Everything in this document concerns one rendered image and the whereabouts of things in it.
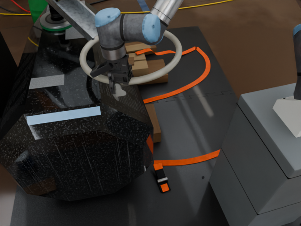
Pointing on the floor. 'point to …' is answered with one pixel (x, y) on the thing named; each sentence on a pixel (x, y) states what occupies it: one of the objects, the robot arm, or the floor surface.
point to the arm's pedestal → (259, 163)
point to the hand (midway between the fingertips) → (117, 93)
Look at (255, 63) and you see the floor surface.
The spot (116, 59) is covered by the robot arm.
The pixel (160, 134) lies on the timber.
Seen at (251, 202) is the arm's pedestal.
